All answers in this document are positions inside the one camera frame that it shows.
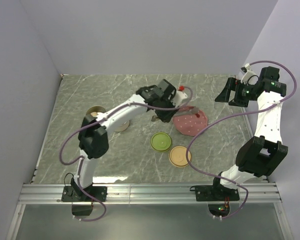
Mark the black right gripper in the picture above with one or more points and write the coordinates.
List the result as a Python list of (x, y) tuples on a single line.
[(232, 84)]

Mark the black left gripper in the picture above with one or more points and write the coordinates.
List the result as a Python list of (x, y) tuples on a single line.
[(166, 117)]

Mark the steel food tongs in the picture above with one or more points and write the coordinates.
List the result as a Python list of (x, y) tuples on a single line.
[(188, 110)]

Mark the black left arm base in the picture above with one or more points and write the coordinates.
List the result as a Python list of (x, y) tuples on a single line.
[(82, 205)]

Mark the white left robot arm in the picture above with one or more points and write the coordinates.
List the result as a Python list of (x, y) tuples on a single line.
[(96, 131)]

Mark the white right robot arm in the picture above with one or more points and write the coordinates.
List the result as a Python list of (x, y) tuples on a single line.
[(262, 154)]

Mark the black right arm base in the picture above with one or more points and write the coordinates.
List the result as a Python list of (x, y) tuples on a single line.
[(218, 199)]

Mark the green round lid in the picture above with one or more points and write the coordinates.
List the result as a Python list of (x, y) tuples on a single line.
[(161, 142)]

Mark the pink dotted plate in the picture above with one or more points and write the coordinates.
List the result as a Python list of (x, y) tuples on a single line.
[(190, 125)]

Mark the beige round lid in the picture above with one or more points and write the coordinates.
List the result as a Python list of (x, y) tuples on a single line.
[(177, 156)]

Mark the cream steel round container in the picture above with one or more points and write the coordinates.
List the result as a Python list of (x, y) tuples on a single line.
[(94, 111)]

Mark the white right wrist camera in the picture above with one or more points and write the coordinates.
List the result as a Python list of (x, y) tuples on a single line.
[(248, 73)]

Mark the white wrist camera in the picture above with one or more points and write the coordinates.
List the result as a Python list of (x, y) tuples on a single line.
[(179, 98), (248, 73)]

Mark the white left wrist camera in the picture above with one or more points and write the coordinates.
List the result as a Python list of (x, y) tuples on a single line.
[(179, 98)]

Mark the aluminium mounting rail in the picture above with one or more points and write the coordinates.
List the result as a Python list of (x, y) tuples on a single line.
[(147, 197)]

